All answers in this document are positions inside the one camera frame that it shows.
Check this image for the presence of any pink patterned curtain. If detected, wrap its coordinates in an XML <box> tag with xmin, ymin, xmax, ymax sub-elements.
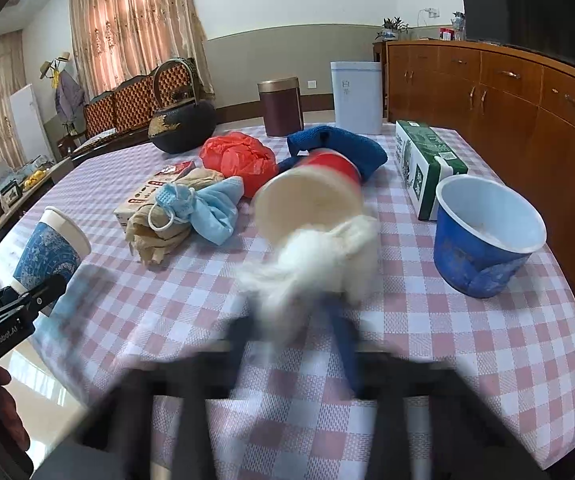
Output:
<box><xmin>68</xmin><ymin>0</ymin><xmax>216</xmax><ymax>103</ymax></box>

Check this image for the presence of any red plastic bag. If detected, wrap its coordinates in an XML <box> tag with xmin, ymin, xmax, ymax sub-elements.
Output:
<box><xmin>200</xmin><ymin>131</ymin><xmax>278</xmax><ymax>198</ymax></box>

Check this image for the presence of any potted plant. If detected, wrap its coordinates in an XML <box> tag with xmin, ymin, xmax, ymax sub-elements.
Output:
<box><xmin>375</xmin><ymin>16</ymin><xmax>411</xmax><ymax>42</ymax></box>

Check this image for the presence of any black television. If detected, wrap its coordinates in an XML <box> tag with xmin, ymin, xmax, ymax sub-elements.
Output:
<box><xmin>456</xmin><ymin>0</ymin><xmax>575</xmax><ymax>91</ymax></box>

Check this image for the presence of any white tissue wad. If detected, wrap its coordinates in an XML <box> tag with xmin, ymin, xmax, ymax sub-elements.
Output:
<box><xmin>238</xmin><ymin>212</ymin><xmax>381</xmax><ymax>321</ymax></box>

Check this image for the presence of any green and white carton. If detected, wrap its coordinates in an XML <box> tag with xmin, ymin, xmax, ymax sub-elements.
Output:
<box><xmin>394</xmin><ymin>120</ymin><xmax>469</xmax><ymax>222</ymax></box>

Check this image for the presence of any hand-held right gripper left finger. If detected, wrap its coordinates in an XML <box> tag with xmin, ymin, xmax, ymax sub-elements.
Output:
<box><xmin>32</xmin><ymin>310</ymin><xmax>258</xmax><ymax>480</ymax></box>

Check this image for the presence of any wooden sofa with woven back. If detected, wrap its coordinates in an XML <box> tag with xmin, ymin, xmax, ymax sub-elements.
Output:
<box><xmin>58</xmin><ymin>57</ymin><xmax>203</xmax><ymax>161</ymax></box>

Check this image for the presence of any white board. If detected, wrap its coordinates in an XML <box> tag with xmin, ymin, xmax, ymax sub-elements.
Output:
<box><xmin>8</xmin><ymin>83</ymin><xmax>54</xmax><ymax>162</ymax></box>

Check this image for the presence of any maroon bin with gold lid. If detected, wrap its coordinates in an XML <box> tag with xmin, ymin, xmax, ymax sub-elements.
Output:
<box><xmin>258</xmin><ymin>77</ymin><xmax>304</xmax><ymax>137</ymax></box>

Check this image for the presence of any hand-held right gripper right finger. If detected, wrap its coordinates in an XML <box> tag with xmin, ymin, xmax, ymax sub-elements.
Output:
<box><xmin>325</xmin><ymin>305</ymin><xmax>553</xmax><ymax>480</ymax></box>

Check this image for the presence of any wooden sideboard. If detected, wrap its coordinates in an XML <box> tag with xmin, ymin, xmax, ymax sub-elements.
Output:
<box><xmin>372</xmin><ymin>39</ymin><xmax>575</xmax><ymax>356</ymax></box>

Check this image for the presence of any blue cloth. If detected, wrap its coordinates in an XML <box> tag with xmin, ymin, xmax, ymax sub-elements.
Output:
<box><xmin>276</xmin><ymin>125</ymin><xmax>388</xmax><ymax>181</ymax></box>

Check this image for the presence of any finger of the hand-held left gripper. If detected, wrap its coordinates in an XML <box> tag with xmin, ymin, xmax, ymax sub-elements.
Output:
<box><xmin>20</xmin><ymin>272</ymin><xmax>68</xmax><ymax>312</ymax></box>

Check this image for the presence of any red and white box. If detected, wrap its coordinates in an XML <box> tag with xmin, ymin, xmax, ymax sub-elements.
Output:
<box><xmin>114</xmin><ymin>160</ymin><xmax>197</xmax><ymax>226</ymax></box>

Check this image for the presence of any white bin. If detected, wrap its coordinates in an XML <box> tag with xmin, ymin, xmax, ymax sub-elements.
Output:
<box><xmin>330</xmin><ymin>61</ymin><xmax>384</xmax><ymax>136</ymax></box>

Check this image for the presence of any blue patterned paper cup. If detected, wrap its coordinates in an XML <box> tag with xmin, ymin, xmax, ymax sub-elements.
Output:
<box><xmin>10</xmin><ymin>206</ymin><xmax>92</xmax><ymax>317</ymax></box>

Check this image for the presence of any person's left hand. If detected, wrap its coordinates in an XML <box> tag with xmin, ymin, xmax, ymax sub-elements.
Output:
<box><xmin>0</xmin><ymin>362</ymin><xmax>32</xmax><ymax>453</ymax></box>

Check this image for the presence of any blue paper bowl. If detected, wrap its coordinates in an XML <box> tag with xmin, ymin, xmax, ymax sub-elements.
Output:
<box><xmin>433</xmin><ymin>175</ymin><xmax>548</xmax><ymax>300</ymax></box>

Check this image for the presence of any black kettle with hoop handle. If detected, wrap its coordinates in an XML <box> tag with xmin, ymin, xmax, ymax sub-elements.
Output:
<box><xmin>148</xmin><ymin>57</ymin><xmax>217</xmax><ymax>154</ymax></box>

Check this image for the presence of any coat rack with hats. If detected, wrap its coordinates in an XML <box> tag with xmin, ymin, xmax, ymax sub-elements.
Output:
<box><xmin>39</xmin><ymin>51</ymin><xmax>88</xmax><ymax>133</ymax></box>

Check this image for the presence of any pink checkered tablecloth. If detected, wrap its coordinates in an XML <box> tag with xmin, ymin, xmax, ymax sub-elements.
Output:
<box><xmin>0</xmin><ymin>122</ymin><xmax>575</xmax><ymax>480</ymax></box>

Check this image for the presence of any blue face mask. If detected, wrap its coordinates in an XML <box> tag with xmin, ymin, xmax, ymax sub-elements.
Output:
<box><xmin>148</xmin><ymin>177</ymin><xmax>246</xmax><ymax>246</ymax></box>

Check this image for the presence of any red paper cup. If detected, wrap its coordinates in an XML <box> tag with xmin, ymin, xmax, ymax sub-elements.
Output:
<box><xmin>252</xmin><ymin>150</ymin><xmax>365</xmax><ymax>246</ymax></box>

